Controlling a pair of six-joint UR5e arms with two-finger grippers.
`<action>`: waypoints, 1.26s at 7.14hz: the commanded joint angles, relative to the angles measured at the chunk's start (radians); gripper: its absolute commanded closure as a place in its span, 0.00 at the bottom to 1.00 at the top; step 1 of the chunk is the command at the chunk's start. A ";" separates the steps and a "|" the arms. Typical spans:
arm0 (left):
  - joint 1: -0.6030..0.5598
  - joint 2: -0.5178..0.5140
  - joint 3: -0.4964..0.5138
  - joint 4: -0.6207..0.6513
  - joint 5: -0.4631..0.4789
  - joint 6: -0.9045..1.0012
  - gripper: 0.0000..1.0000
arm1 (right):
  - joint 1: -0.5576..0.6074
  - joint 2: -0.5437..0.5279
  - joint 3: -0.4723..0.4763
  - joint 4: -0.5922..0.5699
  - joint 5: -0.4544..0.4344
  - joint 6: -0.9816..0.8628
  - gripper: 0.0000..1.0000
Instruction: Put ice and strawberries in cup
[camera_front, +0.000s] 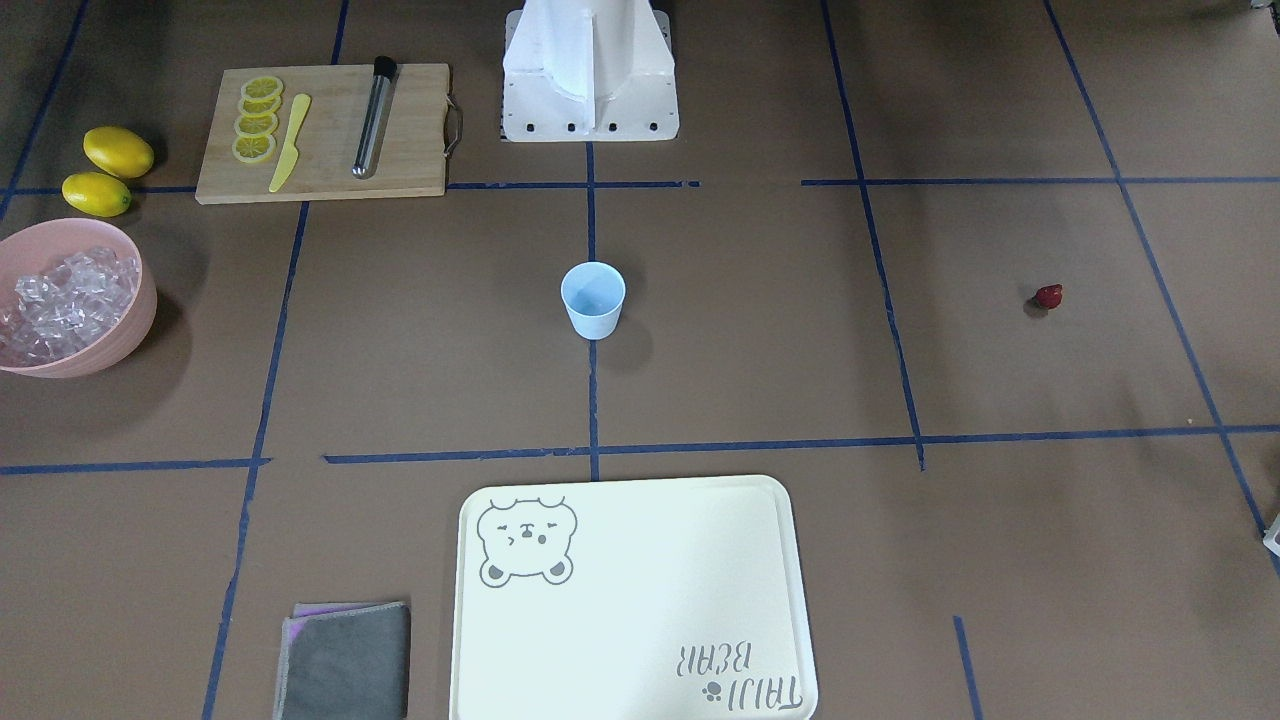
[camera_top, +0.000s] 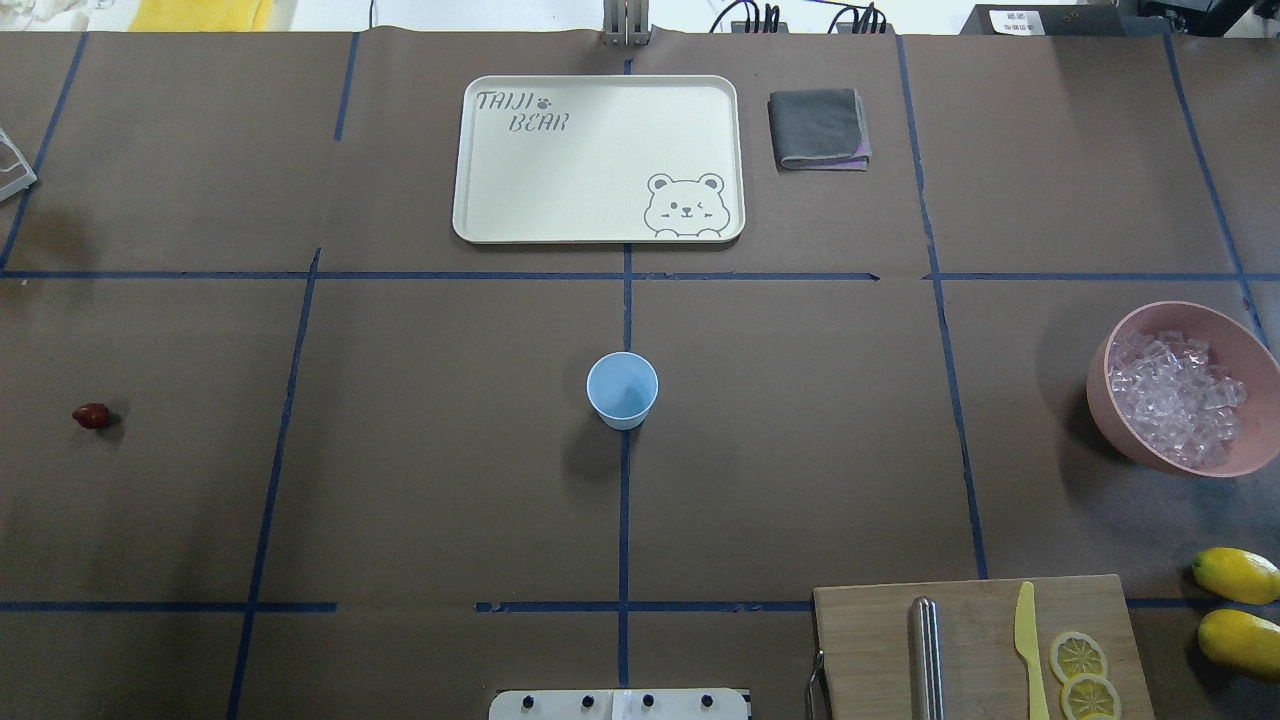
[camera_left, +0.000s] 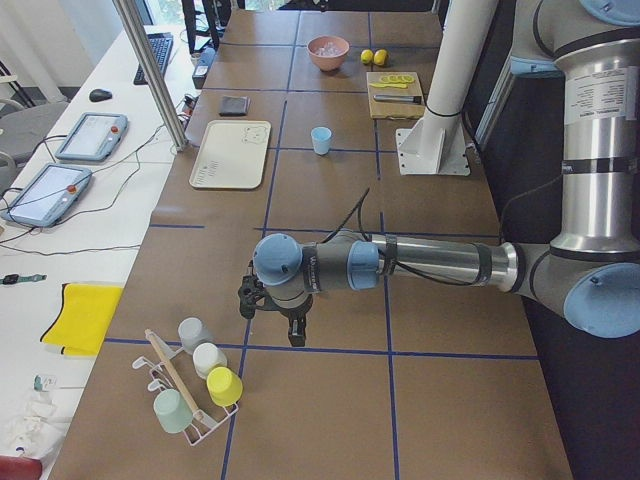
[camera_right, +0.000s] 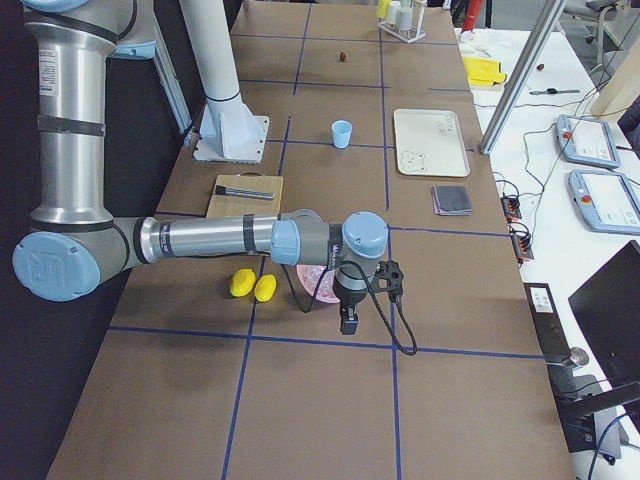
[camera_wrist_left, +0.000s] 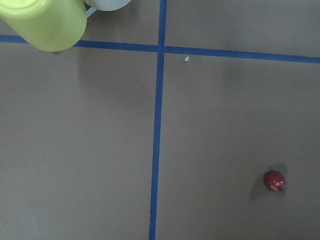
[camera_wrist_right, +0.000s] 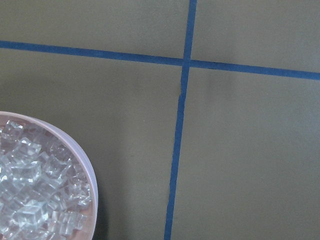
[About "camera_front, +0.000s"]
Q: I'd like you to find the yellow plastic knife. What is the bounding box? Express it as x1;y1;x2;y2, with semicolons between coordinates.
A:
268;94;312;193

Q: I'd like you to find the lemon slice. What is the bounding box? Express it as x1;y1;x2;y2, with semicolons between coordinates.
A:
239;76;284;102
230;133;276;164
238;95;282;118
234;111;279;138

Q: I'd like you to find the lower yellow lemon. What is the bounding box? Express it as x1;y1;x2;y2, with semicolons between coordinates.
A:
61;172;133;218

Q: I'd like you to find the pile of clear ice cubes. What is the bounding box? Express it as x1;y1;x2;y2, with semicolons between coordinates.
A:
1;246;141;366

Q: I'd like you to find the cream bear serving tray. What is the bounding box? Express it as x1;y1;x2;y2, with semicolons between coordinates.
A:
449;474;819;719

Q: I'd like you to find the wooden cutting board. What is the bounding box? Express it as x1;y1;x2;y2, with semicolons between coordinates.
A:
195;63;460;205

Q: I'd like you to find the metal muddler black tip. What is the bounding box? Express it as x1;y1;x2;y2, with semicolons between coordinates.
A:
351;55;398;181

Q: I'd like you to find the red strawberry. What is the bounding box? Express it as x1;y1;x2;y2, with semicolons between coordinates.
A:
1032;284;1064;311

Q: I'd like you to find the grey folded cloth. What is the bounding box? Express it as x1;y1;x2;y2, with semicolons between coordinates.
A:
271;601;411;719

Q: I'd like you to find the pink bowl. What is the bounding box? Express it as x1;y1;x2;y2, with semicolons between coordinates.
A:
1;218;157;379

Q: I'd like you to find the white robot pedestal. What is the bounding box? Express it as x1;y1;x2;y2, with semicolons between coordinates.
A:
500;1;680;143

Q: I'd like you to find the light blue plastic cup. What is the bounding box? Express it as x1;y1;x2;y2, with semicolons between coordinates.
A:
559;261;627;341

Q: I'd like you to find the upper yellow lemon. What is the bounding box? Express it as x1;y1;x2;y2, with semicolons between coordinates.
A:
82;126;155;181

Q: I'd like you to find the yellow lemon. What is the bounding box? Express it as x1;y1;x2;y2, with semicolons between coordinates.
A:
82;126;155;181
61;172;133;218

